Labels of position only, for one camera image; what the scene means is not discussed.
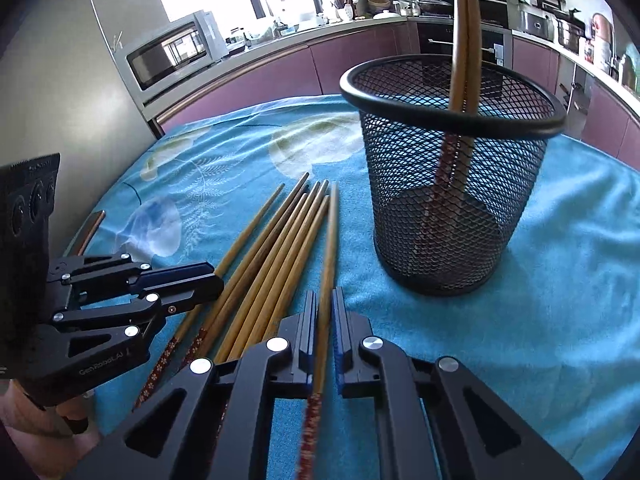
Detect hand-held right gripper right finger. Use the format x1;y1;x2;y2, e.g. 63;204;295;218
331;287;583;480

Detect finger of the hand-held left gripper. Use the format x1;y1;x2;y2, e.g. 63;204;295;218
30;274;225;402
47;254;217;311

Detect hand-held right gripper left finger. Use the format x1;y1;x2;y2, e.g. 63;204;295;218
65;290;320;480

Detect wooden chopstick red floral handle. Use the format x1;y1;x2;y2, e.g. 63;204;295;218
412;0;471;276
295;182;340;480
450;0;485;201

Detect bunch of wooden chopsticks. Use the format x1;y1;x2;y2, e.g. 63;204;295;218
134;172;332;411

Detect black mesh holder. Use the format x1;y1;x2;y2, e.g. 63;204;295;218
340;55;568;296

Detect person's left hand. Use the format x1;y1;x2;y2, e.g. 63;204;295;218
0;380;102;477

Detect brown flat object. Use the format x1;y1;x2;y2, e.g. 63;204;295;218
75;210;107;256

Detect grey refrigerator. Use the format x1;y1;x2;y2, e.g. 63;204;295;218
0;0;166;171

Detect blue printed tablecloth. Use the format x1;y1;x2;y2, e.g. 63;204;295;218
65;92;640;480

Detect silver microwave oven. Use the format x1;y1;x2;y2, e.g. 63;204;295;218
125;10;228;106

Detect purple base cabinets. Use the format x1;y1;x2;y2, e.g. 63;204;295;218
511;35;640;173
155;22;421;133

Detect white kitchen countertop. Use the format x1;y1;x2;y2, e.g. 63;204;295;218
220;14;408;50

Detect steel box appliance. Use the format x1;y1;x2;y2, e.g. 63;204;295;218
517;10;556;41

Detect steel cooking pot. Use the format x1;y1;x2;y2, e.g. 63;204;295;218
557;15;586;48

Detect copper coloured kettle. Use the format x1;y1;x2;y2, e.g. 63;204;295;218
592;12;613;61

